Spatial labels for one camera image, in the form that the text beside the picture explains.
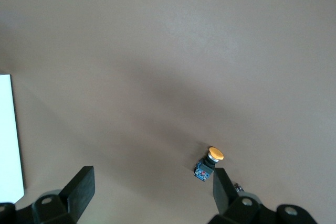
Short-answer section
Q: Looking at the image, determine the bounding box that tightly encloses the yellow mushroom push button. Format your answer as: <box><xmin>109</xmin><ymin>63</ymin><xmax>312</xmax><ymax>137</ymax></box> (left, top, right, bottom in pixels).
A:
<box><xmin>193</xmin><ymin>146</ymin><xmax>225</xmax><ymax>184</ymax></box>

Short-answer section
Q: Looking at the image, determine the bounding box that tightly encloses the white drawer cabinet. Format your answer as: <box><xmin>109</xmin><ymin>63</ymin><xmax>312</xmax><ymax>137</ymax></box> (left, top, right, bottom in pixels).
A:
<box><xmin>0</xmin><ymin>73</ymin><xmax>25</xmax><ymax>205</ymax></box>

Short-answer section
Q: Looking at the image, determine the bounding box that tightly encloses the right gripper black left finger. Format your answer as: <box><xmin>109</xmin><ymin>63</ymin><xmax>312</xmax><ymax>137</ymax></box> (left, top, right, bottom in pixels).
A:
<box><xmin>0</xmin><ymin>165</ymin><xmax>96</xmax><ymax>224</ymax></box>

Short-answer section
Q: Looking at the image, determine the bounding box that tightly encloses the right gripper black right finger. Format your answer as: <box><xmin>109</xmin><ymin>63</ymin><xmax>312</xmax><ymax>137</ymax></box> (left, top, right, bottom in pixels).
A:
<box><xmin>208</xmin><ymin>167</ymin><xmax>319</xmax><ymax>224</ymax></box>

